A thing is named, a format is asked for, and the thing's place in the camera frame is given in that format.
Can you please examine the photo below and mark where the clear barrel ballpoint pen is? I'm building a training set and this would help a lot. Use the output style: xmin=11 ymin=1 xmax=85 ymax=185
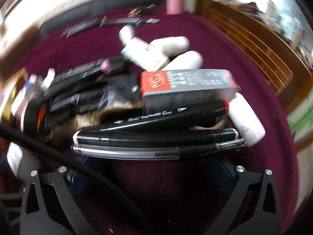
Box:
xmin=72 ymin=138 xmax=246 ymax=161

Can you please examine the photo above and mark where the black electrical tape roll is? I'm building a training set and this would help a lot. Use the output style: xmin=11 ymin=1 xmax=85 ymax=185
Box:
xmin=22 ymin=99 xmax=47 ymax=138

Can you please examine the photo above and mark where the black marker pen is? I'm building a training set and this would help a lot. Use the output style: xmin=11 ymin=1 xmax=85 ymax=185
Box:
xmin=49 ymin=87 xmax=106 ymax=112

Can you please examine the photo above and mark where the red-capped black marker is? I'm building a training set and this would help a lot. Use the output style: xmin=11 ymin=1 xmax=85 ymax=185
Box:
xmin=92 ymin=99 xmax=229 ymax=132

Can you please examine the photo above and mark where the red grey carton box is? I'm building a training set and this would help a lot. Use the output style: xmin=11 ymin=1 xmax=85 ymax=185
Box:
xmin=141 ymin=69 xmax=240 ymax=114

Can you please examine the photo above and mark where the pink-capped black marker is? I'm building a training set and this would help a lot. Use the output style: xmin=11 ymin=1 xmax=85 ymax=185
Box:
xmin=51 ymin=56 xmax=125 ymax=85

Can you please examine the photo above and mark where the maroon velvet bed cover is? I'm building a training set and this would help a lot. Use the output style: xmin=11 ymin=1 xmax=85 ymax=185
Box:
xmin=17 ymin=7 xmax=299 ymax=234

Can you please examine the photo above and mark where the wooden slatted cabinet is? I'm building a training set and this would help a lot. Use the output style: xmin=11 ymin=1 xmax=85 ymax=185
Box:
xmin=195 ymin=0 xmax=312 ymax=114

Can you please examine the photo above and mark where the white round jar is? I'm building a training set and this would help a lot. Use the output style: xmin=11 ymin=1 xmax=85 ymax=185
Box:
xmin=162 ymin=50 xmax=203 ymax=71

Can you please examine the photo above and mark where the white cylinder bottle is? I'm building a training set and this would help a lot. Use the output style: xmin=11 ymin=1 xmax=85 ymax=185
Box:
xmin=150 ymin=36 xmax=189 ymax=57

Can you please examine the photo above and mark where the white bottle with round cap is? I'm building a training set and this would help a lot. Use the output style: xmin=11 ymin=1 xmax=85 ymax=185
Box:
xmin=119 ymin=25 xmax=135 ymax=47

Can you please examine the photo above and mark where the black pen far left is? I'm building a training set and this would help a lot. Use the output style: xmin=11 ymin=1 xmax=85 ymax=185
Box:
xmin=61 ymin=19 xmax=101 ymax=37

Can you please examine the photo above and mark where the black pen teal tip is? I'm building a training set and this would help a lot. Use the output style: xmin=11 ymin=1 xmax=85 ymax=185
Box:
xmin=100 ymin=18 xmax=142 ymax=27

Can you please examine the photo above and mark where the black leather headboard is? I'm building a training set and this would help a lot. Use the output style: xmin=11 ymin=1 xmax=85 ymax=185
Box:
xmin=39 ymin=0 xmax=165 ymax=39

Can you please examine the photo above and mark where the black braided cable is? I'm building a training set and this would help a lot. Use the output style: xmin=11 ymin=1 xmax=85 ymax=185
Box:
xmin=0 ymin=123 xmax=138 ymax=209

